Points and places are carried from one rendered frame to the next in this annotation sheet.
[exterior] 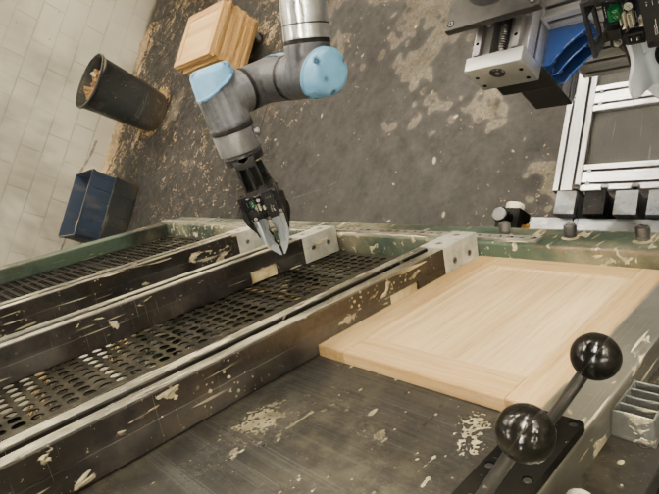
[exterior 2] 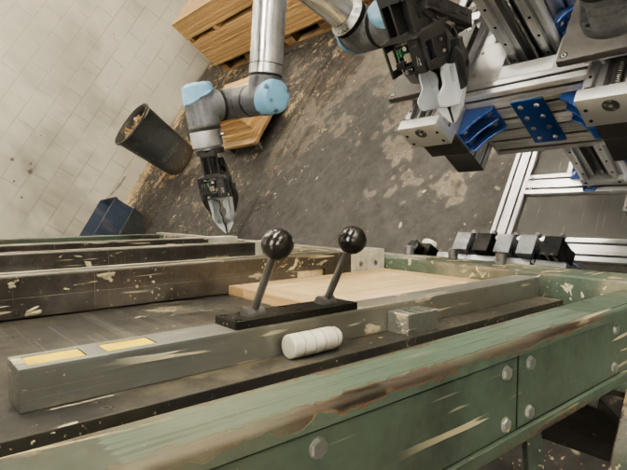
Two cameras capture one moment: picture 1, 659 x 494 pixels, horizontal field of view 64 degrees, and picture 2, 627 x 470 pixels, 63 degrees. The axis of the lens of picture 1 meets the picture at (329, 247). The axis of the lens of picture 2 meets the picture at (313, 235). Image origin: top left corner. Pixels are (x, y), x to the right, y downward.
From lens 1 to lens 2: 37 cm
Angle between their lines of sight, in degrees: 11
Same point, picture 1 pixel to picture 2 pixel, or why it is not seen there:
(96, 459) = (45, 300)
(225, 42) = not seen: hidden behind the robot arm
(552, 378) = not seen: hidden behind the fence
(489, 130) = (449, 205)
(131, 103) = (162, 147)
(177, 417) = (108, 295)
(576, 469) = (344, 328)
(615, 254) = (475, 269)
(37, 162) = (70, 185)
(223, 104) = (200, 108)
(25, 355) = (16, 267)
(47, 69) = (99, 110)
